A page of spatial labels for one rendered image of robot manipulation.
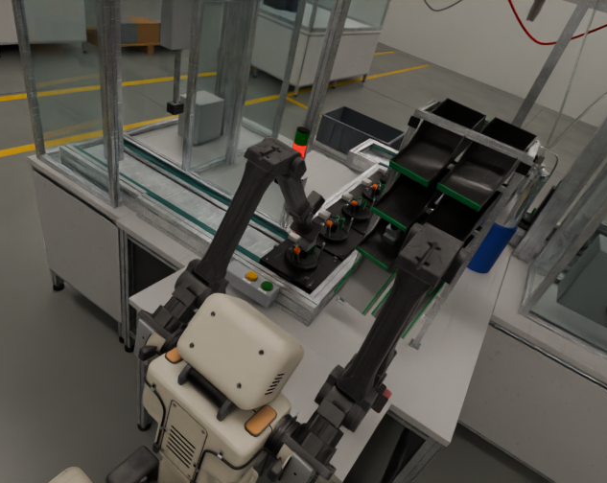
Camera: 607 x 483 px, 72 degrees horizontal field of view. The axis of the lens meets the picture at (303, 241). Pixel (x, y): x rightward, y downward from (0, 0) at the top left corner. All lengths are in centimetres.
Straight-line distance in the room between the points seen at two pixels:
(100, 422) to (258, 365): 157
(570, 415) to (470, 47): 1054
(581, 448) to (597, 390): 35
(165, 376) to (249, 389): 19
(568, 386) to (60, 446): 221
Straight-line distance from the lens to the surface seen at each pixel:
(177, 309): 102
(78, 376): 245
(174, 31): 211
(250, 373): 80
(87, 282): 246
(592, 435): 239
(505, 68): 1192
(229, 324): 82
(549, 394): 226
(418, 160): 129
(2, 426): 238
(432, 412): 153
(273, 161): 91
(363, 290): 151
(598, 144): 234
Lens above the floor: 199
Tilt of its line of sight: 36 degrees down
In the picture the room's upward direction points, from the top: 17 degrees clockwise
